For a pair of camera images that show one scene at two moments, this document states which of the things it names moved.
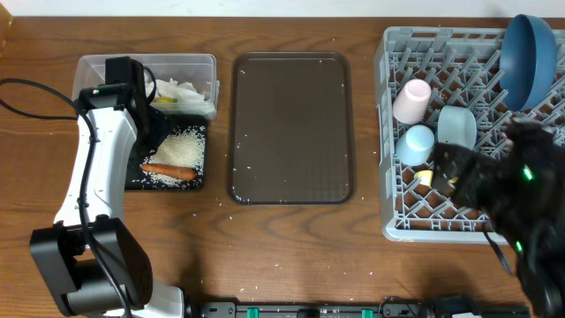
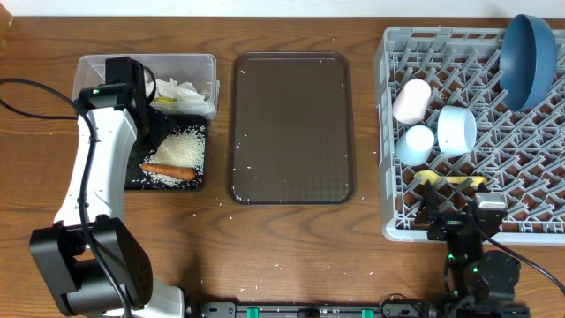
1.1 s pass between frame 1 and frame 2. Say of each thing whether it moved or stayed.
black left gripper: stayed
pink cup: stayed
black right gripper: moved
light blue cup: stayed
